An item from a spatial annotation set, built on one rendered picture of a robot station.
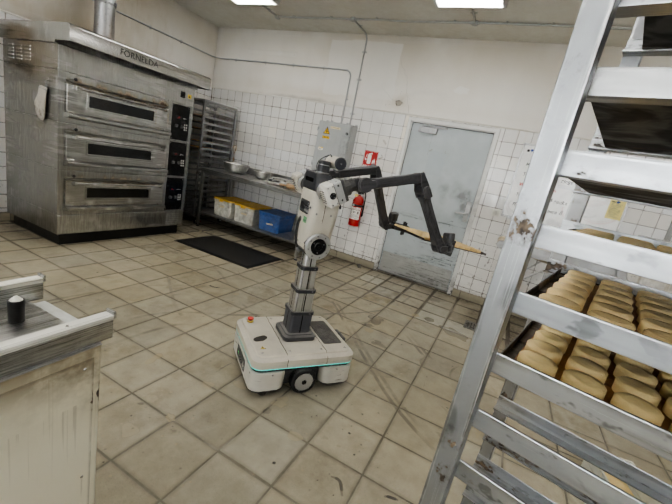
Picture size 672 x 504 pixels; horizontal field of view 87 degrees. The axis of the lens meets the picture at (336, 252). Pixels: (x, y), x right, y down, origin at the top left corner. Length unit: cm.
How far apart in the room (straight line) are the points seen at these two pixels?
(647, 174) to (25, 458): 118
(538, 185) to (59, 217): 427
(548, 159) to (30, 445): 109
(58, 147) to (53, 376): 347
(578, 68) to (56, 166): 420
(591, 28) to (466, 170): 428
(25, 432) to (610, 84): 115
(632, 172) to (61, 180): 428
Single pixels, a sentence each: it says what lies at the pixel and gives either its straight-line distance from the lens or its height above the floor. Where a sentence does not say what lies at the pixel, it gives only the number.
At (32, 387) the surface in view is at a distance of 99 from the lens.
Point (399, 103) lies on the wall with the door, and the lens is 503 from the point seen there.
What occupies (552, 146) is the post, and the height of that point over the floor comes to 142.
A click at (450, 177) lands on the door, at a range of 477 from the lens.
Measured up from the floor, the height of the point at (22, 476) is 59.
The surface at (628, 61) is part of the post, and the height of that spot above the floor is 166.
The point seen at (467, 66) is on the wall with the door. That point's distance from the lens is 496.
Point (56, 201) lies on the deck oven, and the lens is 440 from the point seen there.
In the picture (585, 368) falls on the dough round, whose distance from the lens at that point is 64.
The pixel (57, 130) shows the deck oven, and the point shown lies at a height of 112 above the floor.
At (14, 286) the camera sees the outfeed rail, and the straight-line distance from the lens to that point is 123.
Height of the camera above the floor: 136
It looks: 14 degrees down
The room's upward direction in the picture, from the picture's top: 12 degrees clockwise
